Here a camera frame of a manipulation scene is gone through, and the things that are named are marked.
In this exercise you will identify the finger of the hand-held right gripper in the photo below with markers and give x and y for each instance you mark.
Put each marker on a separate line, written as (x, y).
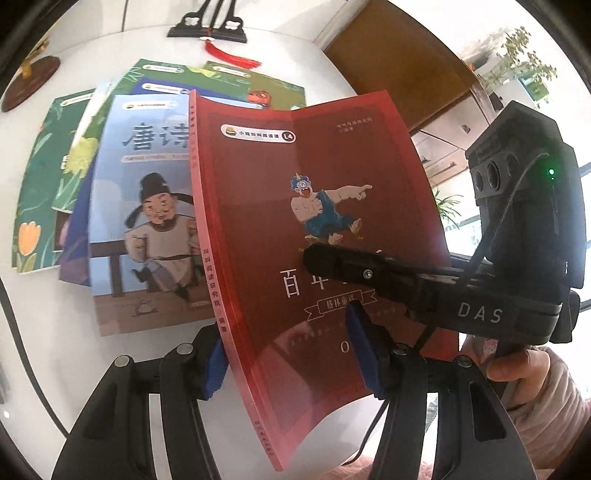
(364, 272)

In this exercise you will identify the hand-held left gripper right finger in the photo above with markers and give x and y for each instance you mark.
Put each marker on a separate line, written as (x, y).
(364, 350)

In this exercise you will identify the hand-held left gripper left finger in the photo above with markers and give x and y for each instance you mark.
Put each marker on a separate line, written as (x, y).
(214, 369)

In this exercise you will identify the red pointing figure book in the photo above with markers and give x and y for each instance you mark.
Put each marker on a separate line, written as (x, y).
(277, 194)

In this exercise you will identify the navy eagle sheep book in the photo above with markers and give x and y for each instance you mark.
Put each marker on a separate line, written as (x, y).
(76, 240)

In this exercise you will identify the person's right forearm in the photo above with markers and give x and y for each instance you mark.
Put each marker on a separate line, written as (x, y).
(554, 406)

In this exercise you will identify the person's right hand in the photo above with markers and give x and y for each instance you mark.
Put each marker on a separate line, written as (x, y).
(512, 364)

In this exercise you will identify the long leaf green plant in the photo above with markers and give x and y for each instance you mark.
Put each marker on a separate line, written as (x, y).
(445, 207)

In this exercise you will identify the potted green plant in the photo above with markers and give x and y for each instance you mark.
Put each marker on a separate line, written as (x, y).
(517, 50)

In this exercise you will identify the brown wooden cabinet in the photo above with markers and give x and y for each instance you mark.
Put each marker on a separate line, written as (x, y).
(392, 60)

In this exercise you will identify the light blue scholar book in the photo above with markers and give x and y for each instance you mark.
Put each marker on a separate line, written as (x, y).
(138, 152)

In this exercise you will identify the red tassel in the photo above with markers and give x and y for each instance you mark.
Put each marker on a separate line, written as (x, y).
(240, 61)

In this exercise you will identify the black carved fan stand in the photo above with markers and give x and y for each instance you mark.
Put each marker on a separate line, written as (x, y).
(207, 32)

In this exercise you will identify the green yellow flower book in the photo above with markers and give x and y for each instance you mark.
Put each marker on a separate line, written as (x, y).
(152, 71)

